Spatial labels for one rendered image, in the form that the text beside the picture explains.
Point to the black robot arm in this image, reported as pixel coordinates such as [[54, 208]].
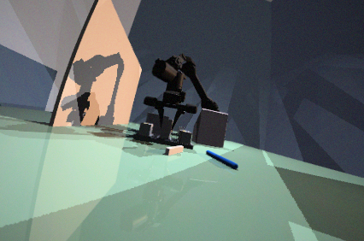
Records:
[[167, 72]]

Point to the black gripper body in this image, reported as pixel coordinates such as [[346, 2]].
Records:
[[152, 101]]

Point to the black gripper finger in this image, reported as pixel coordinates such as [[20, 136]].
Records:
[[178, 114], [161, 113]]

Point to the blue rounded rod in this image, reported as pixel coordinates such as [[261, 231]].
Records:
[[221, 159]]

